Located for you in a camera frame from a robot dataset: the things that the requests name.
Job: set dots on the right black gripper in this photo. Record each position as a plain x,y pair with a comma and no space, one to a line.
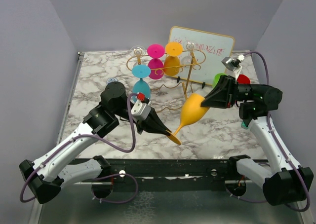
223,95

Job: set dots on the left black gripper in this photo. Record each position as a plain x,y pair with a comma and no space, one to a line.
152,124

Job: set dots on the green wine glass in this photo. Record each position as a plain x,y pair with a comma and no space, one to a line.
216,79

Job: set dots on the red wine glass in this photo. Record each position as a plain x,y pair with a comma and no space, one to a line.
243,79

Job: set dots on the yellow wine glass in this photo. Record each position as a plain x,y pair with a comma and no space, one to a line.
191,112

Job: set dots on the blue wine glass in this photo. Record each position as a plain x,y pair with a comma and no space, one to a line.
141,72

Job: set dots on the clear wine glass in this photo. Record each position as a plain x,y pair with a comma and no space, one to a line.
189,46
137,51

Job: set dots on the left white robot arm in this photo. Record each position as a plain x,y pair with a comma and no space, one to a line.
46,176

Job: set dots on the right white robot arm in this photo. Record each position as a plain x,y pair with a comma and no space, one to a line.
286,181

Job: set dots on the pink wine glass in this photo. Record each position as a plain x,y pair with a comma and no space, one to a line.
155,51

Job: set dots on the back orange wine glass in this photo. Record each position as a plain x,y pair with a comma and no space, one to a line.
172,62

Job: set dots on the teal green cube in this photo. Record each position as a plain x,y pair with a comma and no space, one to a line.
244,126

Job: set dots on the gold framed whiteboard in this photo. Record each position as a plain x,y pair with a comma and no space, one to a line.
209,50

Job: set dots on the blue patterned small jar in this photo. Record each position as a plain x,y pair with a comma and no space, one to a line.
111,79

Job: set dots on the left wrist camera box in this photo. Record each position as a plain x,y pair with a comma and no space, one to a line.
141,110

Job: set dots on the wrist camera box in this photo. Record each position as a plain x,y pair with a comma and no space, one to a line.
233,65
141,110

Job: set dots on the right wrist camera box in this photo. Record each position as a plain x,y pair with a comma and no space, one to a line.
233,65

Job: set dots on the gold wire glass rack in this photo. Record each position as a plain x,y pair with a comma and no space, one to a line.
188,82

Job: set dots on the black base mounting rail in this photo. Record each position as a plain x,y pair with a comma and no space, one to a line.
161,175

